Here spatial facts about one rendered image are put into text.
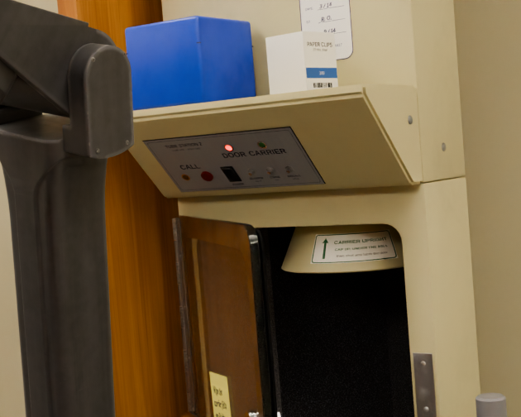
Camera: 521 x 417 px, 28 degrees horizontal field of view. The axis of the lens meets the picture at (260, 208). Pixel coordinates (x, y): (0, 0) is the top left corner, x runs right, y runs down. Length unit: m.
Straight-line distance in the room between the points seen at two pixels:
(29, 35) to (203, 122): 0.48
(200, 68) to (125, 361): 0.37
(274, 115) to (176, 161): 0.17
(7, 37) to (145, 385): 0.73
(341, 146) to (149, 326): 0.38
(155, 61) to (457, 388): 0.47
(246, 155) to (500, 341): 0.58
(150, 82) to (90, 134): 0.48
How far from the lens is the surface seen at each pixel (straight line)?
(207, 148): 1.11
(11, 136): 0.68
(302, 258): 1.17
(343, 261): 1.14
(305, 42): 1.04
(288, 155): 1.07
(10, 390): 2.15
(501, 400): 1.00
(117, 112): 0.66
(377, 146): 1.02
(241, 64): 1.14
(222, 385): 1.09
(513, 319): 1.52
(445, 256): 1.11
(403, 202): 1.08
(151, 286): 1.28
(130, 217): 1.25
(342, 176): 1.07
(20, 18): 0.62
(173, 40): 1.10
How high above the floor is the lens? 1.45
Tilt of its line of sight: 3 degrees down
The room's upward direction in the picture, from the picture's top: 5 degrees counter-clockwise
